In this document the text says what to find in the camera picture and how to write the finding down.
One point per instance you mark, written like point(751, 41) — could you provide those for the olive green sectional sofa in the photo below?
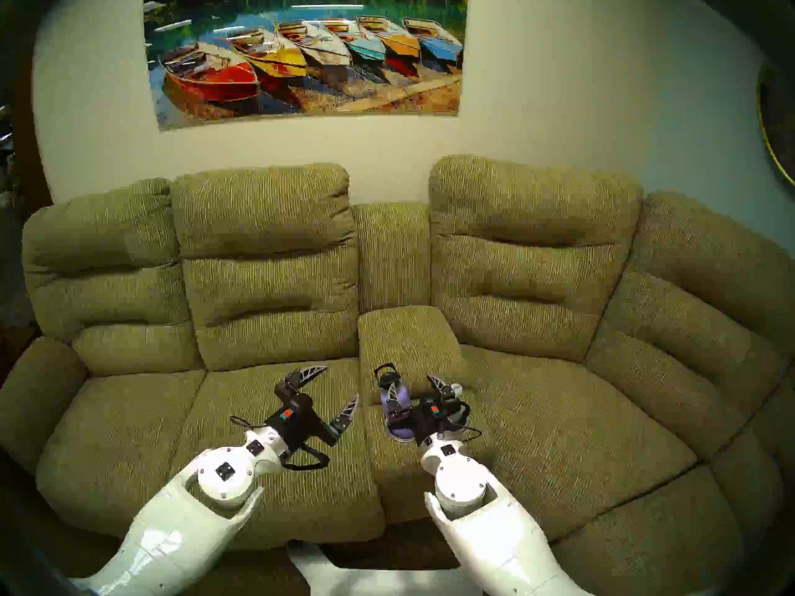
point(267, 328)

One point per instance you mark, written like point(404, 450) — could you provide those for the round gold framed wall mirror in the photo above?
point(779, 117)

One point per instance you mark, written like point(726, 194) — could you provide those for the colourful rowboats wall picture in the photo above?
point(310, 48)

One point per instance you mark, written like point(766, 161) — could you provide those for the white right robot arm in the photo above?
point(497, 539)

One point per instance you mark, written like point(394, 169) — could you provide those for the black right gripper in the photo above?
point(431, 418)

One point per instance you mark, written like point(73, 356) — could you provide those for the olive sofa console armrest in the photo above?
point(410, 334)

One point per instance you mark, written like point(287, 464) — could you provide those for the metal rimmed cup holder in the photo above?
point(397, 438)

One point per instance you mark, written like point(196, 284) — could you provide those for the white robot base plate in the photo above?
point(372, 579)

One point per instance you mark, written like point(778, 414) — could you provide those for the clear plastic soda bottle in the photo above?
point(456, 388)

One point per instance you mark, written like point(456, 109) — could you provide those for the purple insulated water bottle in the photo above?
point(397, 424)

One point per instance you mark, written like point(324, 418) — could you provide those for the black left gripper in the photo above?
point(297, 418)

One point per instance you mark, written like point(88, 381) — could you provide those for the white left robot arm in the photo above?
point(174, 532)

